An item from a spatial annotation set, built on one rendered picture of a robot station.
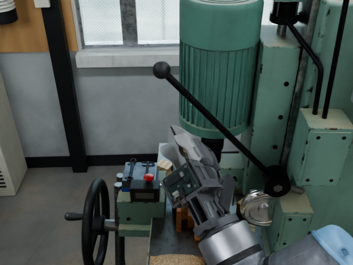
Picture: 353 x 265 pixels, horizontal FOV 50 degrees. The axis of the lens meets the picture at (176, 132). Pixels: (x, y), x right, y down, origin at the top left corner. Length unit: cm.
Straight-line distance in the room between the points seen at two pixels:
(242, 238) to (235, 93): 35
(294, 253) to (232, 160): 52
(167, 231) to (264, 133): 39
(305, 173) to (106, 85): 176
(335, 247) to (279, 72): 43
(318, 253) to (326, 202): 51
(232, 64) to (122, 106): 173
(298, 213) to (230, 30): 43
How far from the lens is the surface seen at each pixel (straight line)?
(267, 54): 83
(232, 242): 61
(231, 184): 73
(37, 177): 279
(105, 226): 122
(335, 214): 109
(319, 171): 86
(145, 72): 237
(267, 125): 91
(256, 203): 97
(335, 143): 82
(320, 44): 80
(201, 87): 84
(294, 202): 94
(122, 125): 257
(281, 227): 95
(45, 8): 223
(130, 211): 110
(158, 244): 105
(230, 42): 79
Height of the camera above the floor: 171
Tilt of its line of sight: 34 degrees down
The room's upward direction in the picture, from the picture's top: straight up
